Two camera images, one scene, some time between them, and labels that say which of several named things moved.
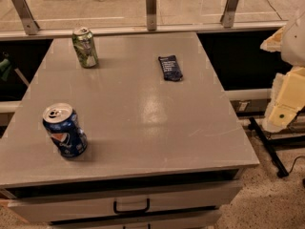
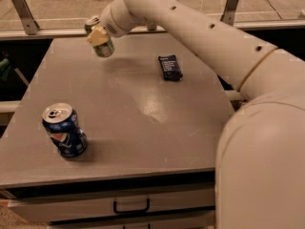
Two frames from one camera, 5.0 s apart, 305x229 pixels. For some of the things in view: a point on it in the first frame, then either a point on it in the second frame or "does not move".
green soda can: [85, 47] → [105, 50]
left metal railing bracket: [30, 26] does not move
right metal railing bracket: [228, 16] does not move
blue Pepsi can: [63, 125] does not move
